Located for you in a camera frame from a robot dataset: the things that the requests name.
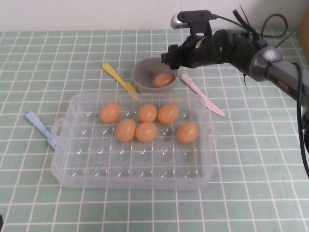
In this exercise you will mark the grey round bowl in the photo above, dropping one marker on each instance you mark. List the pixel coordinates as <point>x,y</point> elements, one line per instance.
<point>144,75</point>

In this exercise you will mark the silver wrist camera black mount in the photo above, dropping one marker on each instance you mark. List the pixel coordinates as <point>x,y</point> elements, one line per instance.
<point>193,18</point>

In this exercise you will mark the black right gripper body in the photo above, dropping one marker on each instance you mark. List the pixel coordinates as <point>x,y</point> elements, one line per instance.
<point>207,52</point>

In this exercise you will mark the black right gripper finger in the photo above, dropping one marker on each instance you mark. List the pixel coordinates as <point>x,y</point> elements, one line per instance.
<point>165,58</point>
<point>174,66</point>

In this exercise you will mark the pink plastic knife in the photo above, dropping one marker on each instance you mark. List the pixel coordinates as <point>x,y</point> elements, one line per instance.
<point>195,89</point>

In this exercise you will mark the brown egg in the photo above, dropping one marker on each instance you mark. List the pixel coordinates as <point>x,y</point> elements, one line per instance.
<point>163,80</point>
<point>126,130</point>
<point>147,112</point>
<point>146,131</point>
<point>110,112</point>
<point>188,132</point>
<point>168,113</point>

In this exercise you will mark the yellow plastic knife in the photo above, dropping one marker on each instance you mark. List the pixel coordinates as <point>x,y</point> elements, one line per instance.
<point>119,78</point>

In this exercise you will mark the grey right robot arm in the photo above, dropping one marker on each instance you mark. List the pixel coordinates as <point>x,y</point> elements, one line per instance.
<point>277,72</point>

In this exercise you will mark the green checked tablecloth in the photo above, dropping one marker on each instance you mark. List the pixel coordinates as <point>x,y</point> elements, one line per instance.
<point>241,169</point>

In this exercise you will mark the transparent plastic egg box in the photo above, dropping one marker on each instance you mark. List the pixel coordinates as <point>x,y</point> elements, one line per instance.
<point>96,169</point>

